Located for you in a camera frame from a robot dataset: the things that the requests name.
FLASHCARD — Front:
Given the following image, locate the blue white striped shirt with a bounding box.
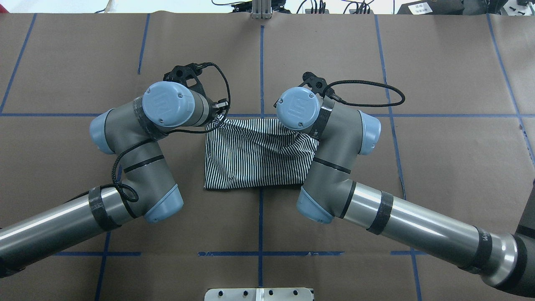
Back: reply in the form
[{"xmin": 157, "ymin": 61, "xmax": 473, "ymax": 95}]
[{"xmin": 204, "ymin": 119, "xmax": 319, "ymax": 190}]

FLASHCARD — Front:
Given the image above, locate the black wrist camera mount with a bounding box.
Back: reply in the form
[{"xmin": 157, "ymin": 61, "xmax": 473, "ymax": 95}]
[
  {"xmin": 300, "ymin": 71, "xmax": 328, "ymax": 95},
  {"xmin": 162, "ymin": 63, "xmax": 207, "ymax": 97}
]

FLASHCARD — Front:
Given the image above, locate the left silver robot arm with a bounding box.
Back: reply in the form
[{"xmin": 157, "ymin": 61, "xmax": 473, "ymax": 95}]
[{"xmin": 1, "ymin": 81, "xmax": 230, "ymax": 278}]

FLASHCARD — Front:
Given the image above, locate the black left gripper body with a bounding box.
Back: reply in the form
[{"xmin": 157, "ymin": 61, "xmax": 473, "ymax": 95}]
[{"xmin": 208, "ymin": 98, "xmax": 230, "ymax": 124}]

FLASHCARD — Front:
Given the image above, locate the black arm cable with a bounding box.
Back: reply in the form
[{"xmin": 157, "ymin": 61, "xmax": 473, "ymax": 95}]
[
  {"xmin": 63, "ymin": 62, "xmax": 232, "ymax": 204},
  {"xmin": 323, "ymin": 80, "xmax": 406, "ymax": 107}
]

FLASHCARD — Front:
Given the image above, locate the black box with label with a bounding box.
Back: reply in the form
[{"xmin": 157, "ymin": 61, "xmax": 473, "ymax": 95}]
[{"xmin": 396, "ymin": 0, "xmax": 465, "ymax": 15}]

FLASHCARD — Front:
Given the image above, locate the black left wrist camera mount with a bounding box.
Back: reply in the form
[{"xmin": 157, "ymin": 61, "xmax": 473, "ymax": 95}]
[{"xmin": 162, "ymin": 63, "xmax": 207, "ymax": 97}]

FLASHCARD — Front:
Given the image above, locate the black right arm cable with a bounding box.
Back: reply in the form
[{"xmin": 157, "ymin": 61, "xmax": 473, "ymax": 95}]
[{"xmin": 323, "ymin": 80, "xmax": 406, "ymax": 107}]

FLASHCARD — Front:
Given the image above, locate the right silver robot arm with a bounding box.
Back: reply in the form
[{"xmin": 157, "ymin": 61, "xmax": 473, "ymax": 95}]
[{"xmin": 274, "ymin": 87, "xmax": 535, "ymax": 298}]

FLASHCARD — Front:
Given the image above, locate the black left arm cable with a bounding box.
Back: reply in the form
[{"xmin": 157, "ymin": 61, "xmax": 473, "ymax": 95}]
[{"xmin": 63, "ymin": 62, "xmax": 232, "ymax": 204}]

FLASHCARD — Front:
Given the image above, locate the aluminium frame post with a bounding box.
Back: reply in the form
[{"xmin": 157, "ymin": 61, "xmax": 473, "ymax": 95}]
[{"xmin": 251, "ymin": 0, "xmax": 273, "ymax": 20}]

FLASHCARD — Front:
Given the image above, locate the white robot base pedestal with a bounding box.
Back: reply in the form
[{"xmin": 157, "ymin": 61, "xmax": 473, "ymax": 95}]
[{"xmin": 204, "ymin": 287, "xmax": 315, "ymax": 301}]

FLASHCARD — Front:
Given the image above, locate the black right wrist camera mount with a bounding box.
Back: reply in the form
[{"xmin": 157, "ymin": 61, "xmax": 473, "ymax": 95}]
[{"xmin": 300, "ymin": 71, "xmax": 328, "ymax": 95}]

